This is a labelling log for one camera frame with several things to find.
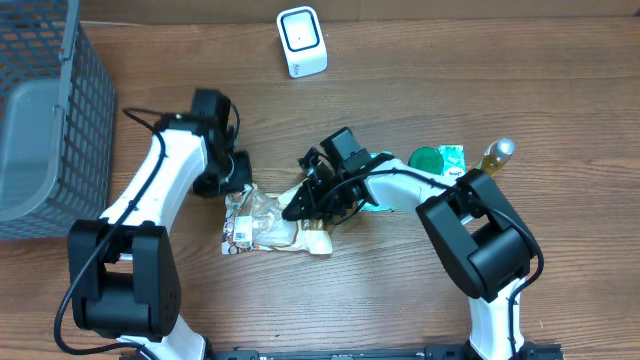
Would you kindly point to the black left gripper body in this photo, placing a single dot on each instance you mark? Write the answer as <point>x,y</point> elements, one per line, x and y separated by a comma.
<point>232,176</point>

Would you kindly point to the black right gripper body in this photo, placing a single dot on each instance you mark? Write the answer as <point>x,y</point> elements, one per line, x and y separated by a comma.
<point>339,202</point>

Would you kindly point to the teal wet wipes pack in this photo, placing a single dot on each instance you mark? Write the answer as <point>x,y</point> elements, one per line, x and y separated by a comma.
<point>368,207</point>

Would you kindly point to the Pantree snack bag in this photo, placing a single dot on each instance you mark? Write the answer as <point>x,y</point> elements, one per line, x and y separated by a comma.
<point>254,222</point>

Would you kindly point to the green lid jar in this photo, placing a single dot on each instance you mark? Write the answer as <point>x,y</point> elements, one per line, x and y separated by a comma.
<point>427,159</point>

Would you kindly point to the small teal tissue pack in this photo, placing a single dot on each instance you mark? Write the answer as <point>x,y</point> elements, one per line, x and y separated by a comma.
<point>454,164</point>

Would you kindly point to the yellow liquid bottle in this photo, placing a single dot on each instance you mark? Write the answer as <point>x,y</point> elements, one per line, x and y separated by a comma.
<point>496,156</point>

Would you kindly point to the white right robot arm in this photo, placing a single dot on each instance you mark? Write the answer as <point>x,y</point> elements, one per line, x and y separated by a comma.
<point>483,244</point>

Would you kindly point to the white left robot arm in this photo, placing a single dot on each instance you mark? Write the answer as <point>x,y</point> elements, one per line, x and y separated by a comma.
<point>124,287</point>

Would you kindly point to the white barcode scanner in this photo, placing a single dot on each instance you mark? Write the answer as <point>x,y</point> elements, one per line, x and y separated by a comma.
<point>302,41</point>

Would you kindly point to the grey plastic mesh basket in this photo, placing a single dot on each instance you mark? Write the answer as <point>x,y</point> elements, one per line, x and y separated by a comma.
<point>58,111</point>

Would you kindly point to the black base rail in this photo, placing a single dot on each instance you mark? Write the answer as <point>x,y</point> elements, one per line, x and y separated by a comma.
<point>529,351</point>

